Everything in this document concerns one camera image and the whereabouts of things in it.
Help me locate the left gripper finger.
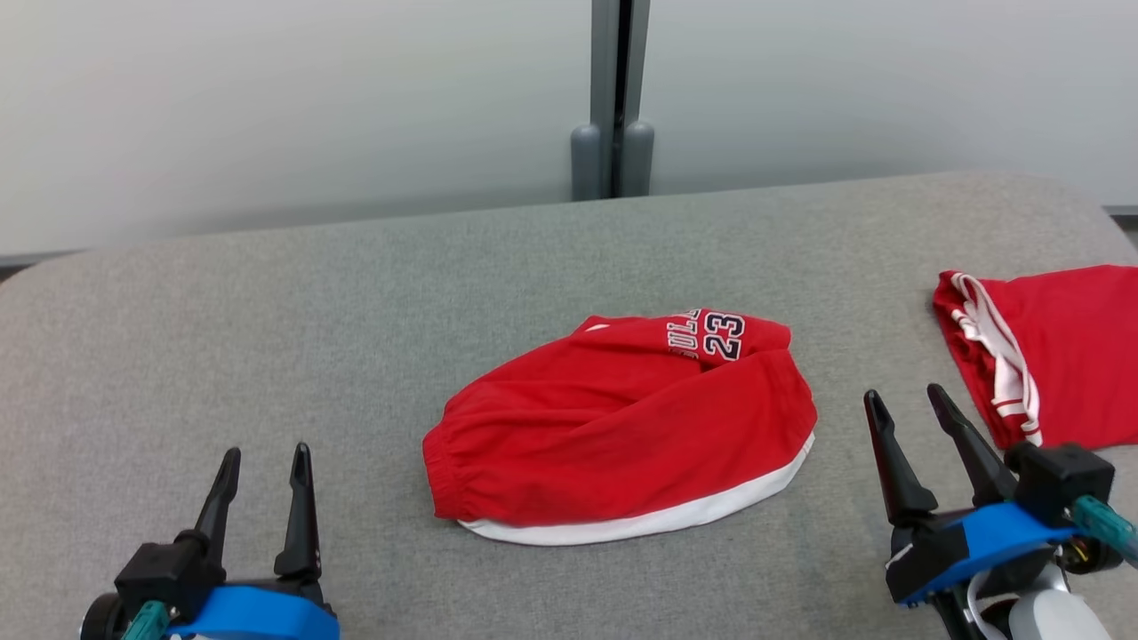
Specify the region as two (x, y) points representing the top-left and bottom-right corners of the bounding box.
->
(194, 447), (242, 556)
(273, 443), (323, 580)

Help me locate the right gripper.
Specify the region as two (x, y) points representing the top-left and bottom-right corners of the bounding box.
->
(864, 383), (1018, 605)

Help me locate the red white basketball jersey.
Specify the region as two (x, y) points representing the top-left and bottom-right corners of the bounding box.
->
(932, 264), (1138, 450)

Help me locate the grey fabric upholstered platform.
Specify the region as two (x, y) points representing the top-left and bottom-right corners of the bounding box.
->
(0, 172), (1138, 640)

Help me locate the red basketball shorts white hem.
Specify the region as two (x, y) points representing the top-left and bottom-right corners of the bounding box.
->
(422, 308), (819, 547)

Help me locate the right blue camera bracket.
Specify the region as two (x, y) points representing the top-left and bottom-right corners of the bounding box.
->
(898, 502), (1081, 608)

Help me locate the blue camera bracket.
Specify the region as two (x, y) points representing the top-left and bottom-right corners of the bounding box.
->
(898, 502), (1081, 608)
(167, 584), (341, 640)

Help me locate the left blue camera bracket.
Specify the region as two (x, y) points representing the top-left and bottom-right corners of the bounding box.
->
(167, 584), (341, 640)

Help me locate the left camera cable teal plug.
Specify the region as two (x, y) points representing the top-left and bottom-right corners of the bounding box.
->
(123, 601), (172, 640)

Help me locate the camera cable teal plug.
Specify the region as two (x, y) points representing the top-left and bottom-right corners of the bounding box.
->
(123, 601), (172, 640)
(1071, 495), (1138, 565)

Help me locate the right camera cable teal plug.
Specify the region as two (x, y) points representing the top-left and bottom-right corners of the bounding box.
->
(1071, 495), (1138, 565)

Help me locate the grey cylindrical post bumper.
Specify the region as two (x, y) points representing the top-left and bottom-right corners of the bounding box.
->
(570, 124), (603, 202)
(621, 121), (655, 197)

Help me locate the grey partition frame post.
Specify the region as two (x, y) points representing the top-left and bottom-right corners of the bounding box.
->
(589, 0), (652, 198)

